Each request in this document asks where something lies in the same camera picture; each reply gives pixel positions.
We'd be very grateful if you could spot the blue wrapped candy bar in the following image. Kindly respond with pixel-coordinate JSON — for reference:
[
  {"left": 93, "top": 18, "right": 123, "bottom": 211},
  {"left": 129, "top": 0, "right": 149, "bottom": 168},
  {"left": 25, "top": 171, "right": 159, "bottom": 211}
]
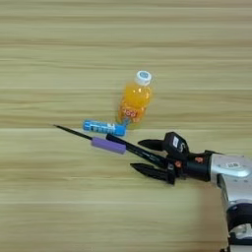
[{"left": 82, "top": 118, "right": 128, "bottom": 138}]

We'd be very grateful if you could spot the orange juice bottle white cap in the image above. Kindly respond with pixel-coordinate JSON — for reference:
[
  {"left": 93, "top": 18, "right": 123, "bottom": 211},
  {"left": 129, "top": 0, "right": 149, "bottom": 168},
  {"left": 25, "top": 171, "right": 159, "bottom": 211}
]
[{"left": 116, "top": 69, "right": 155, "bottom": 130}]

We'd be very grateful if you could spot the thin black stick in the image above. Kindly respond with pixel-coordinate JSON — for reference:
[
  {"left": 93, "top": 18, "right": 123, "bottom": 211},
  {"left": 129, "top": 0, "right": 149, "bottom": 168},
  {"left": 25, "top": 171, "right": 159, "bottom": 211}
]
[{"left": 53, "top": 123, "right": 95, "bottom": 142}]

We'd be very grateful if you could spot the purple rectangular block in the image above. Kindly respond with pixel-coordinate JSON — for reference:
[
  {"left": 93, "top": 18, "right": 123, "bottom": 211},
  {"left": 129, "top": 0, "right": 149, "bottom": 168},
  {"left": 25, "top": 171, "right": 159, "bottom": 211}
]
[{"left": 90, "top": 136, "right": 128, "bottom": 156}]

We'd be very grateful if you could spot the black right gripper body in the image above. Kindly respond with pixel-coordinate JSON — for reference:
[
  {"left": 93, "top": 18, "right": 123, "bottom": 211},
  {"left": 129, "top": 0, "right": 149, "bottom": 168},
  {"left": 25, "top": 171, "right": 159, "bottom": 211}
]
[{"left": 165, "top": 150, "right": 215, "bottom": 183}]

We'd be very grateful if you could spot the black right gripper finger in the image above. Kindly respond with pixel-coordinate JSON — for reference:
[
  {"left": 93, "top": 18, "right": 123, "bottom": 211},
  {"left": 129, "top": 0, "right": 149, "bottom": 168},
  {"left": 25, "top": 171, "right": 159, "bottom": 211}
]
[
  {"left": 129, "top": 161, "right": 177, "bottom": 186},
  {"left": 137, "top": 138, "right": 166, "bottom": 153}
]

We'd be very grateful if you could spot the black marker pen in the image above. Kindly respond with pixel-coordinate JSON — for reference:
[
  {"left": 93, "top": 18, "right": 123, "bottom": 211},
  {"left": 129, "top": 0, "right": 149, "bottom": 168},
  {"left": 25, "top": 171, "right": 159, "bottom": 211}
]
[{"left": 105, "top": 133, "right": 170, "bottom": 168}]

